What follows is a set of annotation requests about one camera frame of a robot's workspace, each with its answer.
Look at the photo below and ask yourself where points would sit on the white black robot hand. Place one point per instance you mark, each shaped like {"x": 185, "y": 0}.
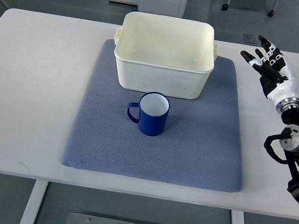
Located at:
{"x": 276, "y": 75}

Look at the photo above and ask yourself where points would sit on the blue mug white inside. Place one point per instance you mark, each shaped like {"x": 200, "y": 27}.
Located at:
{"x": 150, "y": 113}

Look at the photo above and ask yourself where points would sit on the cream plastic box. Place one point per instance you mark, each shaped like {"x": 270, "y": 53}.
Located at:
{"x": 170, "y": 55}

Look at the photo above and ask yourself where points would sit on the grey floor socket plate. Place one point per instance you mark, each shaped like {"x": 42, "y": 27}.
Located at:
{"x": 249, "y": 38}

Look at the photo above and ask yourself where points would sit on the right chair caster leg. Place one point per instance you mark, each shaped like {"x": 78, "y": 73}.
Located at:
{"x": 272, "y": 11}

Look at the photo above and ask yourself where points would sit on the chair caster leg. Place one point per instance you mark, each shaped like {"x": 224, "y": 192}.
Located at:
{"x": 272, "y": 11}
{"x": 226, "y": 5}

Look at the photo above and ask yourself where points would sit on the left chair caster leg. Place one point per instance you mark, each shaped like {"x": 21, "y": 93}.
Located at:
{"x": 226, "y": 5}

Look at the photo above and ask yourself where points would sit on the blue-grey textured mat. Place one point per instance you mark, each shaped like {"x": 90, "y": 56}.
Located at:
{"x": 200, "y": 146}

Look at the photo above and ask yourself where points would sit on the left white table leg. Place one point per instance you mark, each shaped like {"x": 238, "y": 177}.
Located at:
{"x": 35, "y": 200}

